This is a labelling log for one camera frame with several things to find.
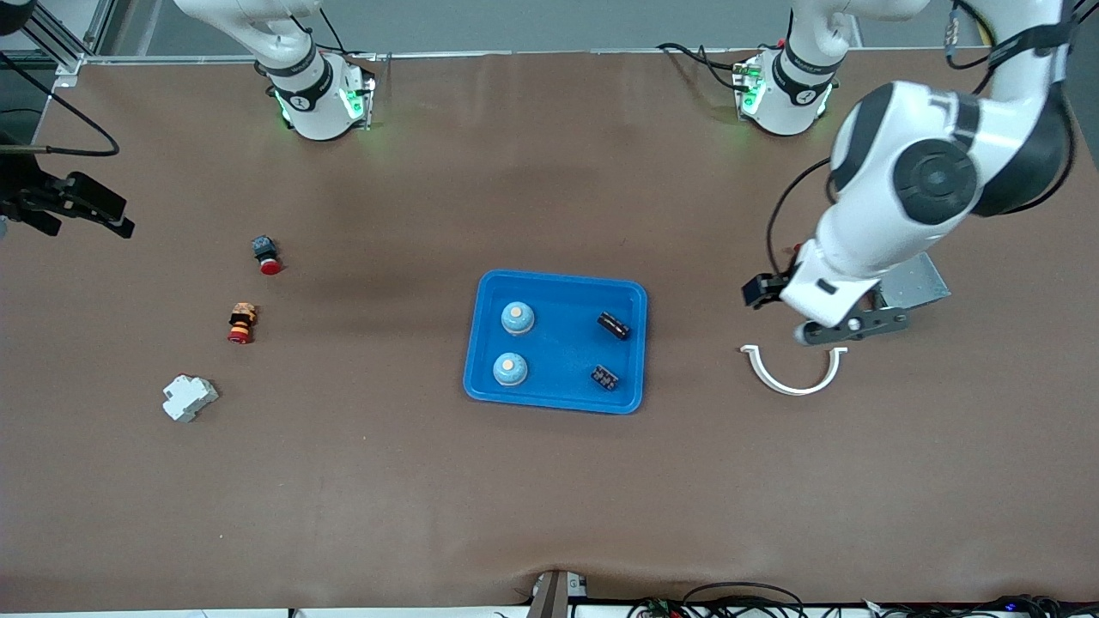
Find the white half-ring pipe clamp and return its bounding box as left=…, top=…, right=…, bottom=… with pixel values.
left=740, top=345, right=848, bottom=397

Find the white circuit breaker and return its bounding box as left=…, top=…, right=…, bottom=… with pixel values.
left=162, top=374, right=220, bottom=423

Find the brown table mat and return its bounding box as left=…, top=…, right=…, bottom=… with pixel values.
left=0, top=47, right=1099, bottom=612

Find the black base power cable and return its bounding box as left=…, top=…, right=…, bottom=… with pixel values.
left=657, top=41, right=750, bottom=92

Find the aluminium frame profile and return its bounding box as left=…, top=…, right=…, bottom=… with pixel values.
left=17, top=0, right=117, bottom=76

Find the blue plastic tray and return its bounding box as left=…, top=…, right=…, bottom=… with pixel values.
left=463, top=270, right=648, bottom=415

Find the grey metal box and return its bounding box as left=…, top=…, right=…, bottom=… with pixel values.
left=874, top=252, right=952, bottom=312

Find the tangled cable bundle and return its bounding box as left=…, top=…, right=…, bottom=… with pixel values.
left=631, top=582, right=1099, bottom=618

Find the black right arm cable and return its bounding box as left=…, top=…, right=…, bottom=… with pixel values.
left=0, top=51, right=120, bottom=158

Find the grey clamp bracket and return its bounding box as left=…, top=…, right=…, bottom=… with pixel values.
left=525, top=569, right=589, bottom=618

